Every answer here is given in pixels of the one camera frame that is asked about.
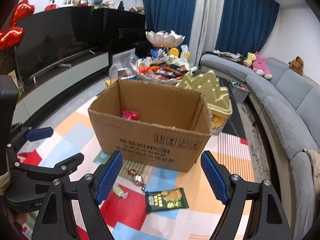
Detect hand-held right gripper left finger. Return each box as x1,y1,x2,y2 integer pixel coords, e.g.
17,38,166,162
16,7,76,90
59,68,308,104
32,150,124,240

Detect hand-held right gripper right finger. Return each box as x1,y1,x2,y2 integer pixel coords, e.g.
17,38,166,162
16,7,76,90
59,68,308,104
200,151,293,240

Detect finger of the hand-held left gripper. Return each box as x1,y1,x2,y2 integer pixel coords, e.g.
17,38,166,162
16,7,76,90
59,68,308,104
6,123,53,170
14,152,85,181

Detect green white candy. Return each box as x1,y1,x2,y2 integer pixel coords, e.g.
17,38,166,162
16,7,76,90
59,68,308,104
112,186,129,199

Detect gold twisted wrapper candy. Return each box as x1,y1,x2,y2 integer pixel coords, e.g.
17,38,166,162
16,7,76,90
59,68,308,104
132,174,147,193

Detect green snack packet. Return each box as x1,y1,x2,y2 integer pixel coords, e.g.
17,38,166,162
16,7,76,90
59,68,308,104
145,187,190,214

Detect brown cardboard box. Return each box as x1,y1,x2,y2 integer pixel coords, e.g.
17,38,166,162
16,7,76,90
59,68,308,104
87,79,213,173

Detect red snack packet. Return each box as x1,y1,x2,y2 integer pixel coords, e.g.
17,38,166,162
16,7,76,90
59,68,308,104
122,109,139,121

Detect colourful patchwork tablecloth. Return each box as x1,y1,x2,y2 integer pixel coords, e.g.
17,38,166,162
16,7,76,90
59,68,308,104
15,105,255,240

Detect black upright object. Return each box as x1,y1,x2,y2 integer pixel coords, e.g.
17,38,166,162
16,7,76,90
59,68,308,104
0,75,19,175

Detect grey patterned rug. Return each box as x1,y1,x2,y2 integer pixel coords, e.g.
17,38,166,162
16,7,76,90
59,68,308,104
222,100,280,230

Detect tan gift box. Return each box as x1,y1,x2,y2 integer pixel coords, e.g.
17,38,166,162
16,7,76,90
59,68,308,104
7,70,20,90

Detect grey storage bin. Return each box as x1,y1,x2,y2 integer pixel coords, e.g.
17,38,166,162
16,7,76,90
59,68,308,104
229,79,250,103

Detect gold mountain-shaped lidded box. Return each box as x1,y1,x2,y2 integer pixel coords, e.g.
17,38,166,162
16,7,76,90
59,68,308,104
175,70,233,135

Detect black curved television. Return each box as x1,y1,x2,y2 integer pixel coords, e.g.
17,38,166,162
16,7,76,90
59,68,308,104
14,6,99,83

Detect grey corner sofa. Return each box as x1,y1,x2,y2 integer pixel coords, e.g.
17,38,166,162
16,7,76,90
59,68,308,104
200,52,320,240

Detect beige blanket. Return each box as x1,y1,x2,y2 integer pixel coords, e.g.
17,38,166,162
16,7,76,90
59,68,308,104
303,149,320,178

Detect clear plastic bag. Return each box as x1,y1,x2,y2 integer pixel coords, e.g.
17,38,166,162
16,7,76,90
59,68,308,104
109,49,137,80

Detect red heart balloon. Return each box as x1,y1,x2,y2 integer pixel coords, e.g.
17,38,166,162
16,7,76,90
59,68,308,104
0,1,34,50

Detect pile of mixed snack packets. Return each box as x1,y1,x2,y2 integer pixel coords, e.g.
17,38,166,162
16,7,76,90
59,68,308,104
136,57,190,80

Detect white plush tissue holder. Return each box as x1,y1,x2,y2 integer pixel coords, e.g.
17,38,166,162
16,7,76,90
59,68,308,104
174,45,194,68

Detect pink plush toy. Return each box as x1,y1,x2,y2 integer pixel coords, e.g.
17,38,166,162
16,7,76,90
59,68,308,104
251,52,273,80

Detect yellow green plush toy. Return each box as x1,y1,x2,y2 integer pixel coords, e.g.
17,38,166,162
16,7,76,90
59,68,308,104
242,52,258,67

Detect yellow child chair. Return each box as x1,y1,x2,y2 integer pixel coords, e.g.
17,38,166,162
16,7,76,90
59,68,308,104
169,48,192,60

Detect black upright piano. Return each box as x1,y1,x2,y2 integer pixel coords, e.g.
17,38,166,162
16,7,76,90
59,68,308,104
92,6,147,63

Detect brown plush toy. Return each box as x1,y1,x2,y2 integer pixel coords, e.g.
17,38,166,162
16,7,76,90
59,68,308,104
289,56,305,77

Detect white two-tier bowl stand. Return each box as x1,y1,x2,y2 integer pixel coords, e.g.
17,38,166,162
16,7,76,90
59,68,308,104
136,30,187,84

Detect small heap of snack packets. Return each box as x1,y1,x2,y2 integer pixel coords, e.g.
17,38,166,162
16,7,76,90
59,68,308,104
150,29,180,37

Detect blue curtain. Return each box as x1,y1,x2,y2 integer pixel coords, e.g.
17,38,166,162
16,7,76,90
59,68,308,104
215,0,280,55
141,0,200,48

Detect white sheer curtain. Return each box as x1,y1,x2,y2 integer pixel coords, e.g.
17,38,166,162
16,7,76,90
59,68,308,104
191,0,228,65

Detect white camera on red base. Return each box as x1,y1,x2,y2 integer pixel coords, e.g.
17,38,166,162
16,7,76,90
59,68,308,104
45,0,60,11

